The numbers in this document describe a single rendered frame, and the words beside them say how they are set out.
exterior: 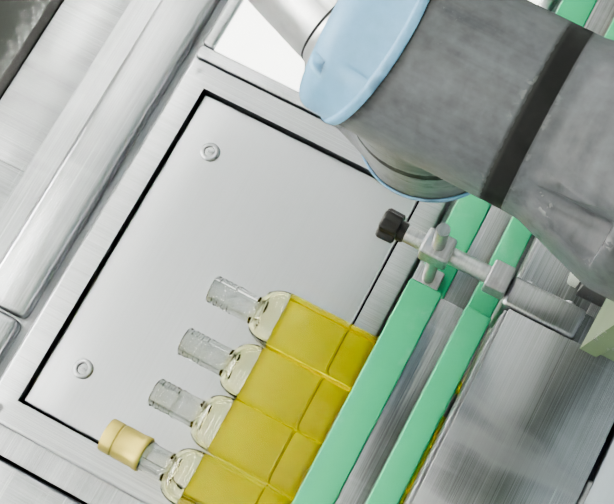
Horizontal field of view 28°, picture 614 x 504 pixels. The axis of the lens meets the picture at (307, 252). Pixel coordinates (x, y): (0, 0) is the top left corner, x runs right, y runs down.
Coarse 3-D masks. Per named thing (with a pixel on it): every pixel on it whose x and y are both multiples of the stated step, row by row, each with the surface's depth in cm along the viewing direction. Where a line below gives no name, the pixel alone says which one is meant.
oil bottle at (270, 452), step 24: (216, 408) 119; (240, 408) 119; (192, 432) 119; (216, 432) 118; (240, 432) 118; (264, 432) 118; (288, 432) 118; (216, 456) 118; (240, 456) 118; (264, 456) 118; (288, 456) 118; (312, 456) 118; (264, 480) 117; (288, 480) 117
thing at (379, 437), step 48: (432, 288) 111; (384, 336) 110; (432, 336) 110; (480, 336) 109; (384, 384) 108; (432, 384) 108; (336, 432) 107; (384, 432) 108; (432, 432) 107; (336, 480) 106; (384, 480) 106
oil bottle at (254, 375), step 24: (240, 360) 121; (264, 360) 120; (288, 360) 121; (240, 384) 120; (264, 384) 120; (288, 384) 120; (312, 384) 120; (264, 408) 119; (288, 408) 119; (312, 408) 119; (336, 408) 119; (312, 432) 119
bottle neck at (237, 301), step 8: (216, 280) 124; (224, 280) 124; (216, 288) 123; (224, 288) 123; (232, 288) 123; (240, 288) 124; (208, 296) 123; (216, 296) 123; (224, 296) 123; (232, 296) 123; (240, 296) 123; (248, 296) 123; (256, 296) 124; (216, 304) 124; (224, 304) 123; (232, 304) 123; (240, 304) 123; (248, 304) 123; (232, 312) 123; (240, 312) 123; (248, 312) 123
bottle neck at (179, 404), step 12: (156, 384) 121; (168, 384) 122; (156, 396) 121; (168, 396) 121; (180, 396) 121; (192, 396) 121; (156, 408) 122; (168, 408) 121; (180, 408) 120; (192, 408) 120; (180, 420) 121
